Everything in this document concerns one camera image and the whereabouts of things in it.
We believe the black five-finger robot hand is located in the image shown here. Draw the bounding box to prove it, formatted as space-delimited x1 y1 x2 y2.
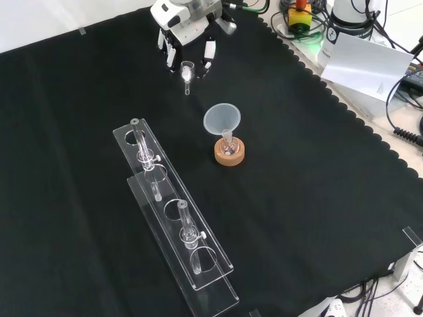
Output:
157 11 238 80

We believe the translucent plastic funnel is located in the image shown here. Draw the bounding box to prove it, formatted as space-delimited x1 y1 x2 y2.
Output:
203 103 242 141

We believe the glass round-bottom flask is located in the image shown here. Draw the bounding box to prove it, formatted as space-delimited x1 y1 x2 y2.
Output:
219 129 241 158

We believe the clear acrylic funnel stand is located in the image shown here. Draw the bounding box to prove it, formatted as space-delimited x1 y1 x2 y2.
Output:
112 118 241 317

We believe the yellow stop button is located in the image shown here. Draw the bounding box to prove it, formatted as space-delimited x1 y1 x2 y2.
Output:
286 0 313 34

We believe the white folded paper sheet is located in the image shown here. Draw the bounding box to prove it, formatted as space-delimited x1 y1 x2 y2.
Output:
319 32 414 103

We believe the black bench cloth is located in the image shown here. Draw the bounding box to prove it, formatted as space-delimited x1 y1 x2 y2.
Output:
0 0 423 317

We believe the black electronic box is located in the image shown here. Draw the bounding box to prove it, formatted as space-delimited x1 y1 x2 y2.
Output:
401 61 423 90

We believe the white power strip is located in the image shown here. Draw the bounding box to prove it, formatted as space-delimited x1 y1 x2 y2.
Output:
316 297 348 317

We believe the green cable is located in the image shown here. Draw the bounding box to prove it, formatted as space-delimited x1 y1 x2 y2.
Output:
224 0 274 15

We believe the tan cork ring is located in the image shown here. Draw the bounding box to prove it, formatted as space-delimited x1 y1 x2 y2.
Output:
213 137 247 168

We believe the black coiled cable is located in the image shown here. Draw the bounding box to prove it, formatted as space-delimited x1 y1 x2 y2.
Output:
385 74 423 146

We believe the black floor cable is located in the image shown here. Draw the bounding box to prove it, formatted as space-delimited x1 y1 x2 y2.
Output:
340 277 383 317

